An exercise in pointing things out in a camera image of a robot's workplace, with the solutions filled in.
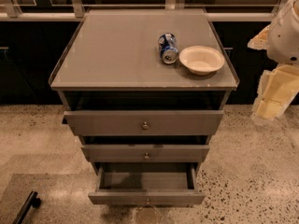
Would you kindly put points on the grey drawer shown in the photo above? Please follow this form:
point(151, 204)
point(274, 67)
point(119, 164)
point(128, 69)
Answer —
point(137, 123)
point(147, 183)
point(145, 153)

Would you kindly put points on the grey drawer cabinet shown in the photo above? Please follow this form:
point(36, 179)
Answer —
point(113, 64)

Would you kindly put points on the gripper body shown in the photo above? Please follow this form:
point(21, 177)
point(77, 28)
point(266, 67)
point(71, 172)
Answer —
point(285, 39)

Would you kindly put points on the grey top drawer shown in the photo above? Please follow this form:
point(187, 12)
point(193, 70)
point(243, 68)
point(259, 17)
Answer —
point(137, 123)

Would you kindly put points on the white paper bowl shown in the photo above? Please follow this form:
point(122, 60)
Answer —
point(201, 60)

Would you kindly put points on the grey middle drawer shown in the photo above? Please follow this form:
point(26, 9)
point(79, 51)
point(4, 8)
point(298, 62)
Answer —
point(145, 153)

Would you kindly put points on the grey bottom drawer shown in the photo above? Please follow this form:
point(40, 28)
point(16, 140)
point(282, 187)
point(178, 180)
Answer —
point(147, 183)

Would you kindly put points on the black bar on floor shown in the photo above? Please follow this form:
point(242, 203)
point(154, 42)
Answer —
point(32, 201)

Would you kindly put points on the blue crushed soda can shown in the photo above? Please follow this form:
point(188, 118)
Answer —
point(168, 49)

